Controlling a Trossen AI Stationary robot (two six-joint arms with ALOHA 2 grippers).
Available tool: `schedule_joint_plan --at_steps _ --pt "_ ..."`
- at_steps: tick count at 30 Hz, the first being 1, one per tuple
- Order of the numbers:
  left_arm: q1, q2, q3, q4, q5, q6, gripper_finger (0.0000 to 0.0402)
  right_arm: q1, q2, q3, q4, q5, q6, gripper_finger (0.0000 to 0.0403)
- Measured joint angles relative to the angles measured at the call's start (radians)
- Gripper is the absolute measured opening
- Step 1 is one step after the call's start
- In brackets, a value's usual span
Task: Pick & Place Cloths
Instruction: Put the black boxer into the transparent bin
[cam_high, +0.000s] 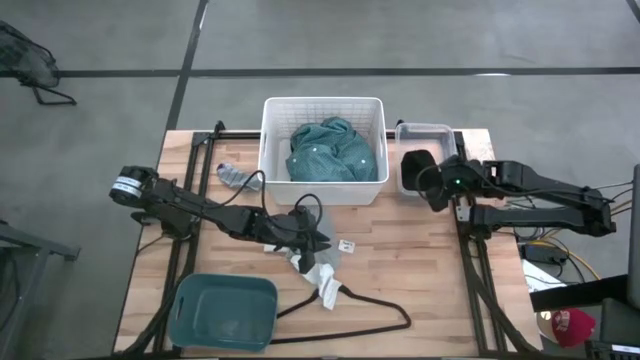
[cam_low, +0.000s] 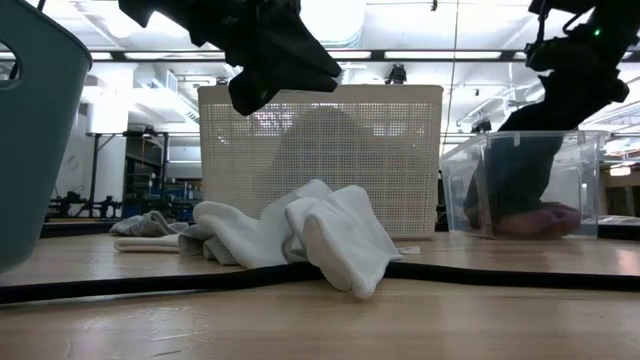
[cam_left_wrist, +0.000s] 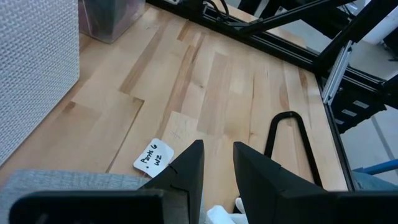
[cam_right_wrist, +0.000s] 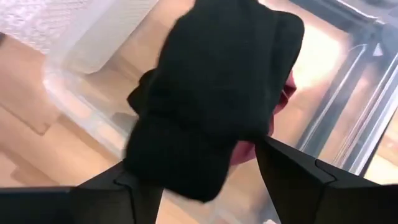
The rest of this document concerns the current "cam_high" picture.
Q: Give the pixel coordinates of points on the black cloth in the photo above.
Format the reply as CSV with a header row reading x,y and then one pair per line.
x,y
417,167

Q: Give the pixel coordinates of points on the grey striped sock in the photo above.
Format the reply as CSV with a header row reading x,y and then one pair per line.
x,y
232,176

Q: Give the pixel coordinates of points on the black velvet clothes hanger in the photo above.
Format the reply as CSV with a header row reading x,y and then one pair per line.
x,y
372,300

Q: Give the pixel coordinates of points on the red cap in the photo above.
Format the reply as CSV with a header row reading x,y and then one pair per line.
x,y
572,327

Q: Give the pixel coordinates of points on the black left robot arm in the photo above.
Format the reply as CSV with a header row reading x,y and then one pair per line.
x,y
200,207

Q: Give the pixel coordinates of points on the teal plastic bin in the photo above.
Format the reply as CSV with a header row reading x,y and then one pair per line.
x,y
220,312

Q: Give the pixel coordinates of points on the black power brick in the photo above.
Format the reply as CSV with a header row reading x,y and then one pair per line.
x,y
542,253

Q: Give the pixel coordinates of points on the black desk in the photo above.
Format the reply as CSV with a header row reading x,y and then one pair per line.
x,y
580,292

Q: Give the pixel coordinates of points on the black mesh chair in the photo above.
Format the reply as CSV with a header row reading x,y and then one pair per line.
x,y
25,55

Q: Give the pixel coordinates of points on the small white tag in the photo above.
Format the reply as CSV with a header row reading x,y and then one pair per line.
x,y
346,245

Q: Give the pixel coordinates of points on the clear plastic bin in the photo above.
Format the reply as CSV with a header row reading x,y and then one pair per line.
x,y
425,132

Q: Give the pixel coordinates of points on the white plastic laundry basket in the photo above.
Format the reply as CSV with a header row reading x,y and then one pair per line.
x,y
325,192

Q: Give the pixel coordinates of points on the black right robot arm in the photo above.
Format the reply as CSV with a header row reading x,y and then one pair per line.
x,y
540,182

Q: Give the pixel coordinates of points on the left arm's gripper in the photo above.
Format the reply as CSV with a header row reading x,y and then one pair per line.
x,y
280,230

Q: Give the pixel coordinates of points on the white cloth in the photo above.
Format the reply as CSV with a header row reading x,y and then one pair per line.
x,y
322,280

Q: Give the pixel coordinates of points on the teal dotted shirt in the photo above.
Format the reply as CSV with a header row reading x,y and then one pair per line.
x,y
330,155

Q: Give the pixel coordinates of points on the right arm's gripper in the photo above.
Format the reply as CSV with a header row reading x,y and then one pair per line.
x,y
452,182

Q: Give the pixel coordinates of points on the grey side table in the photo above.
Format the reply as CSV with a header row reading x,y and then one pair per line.
x,y
30,250

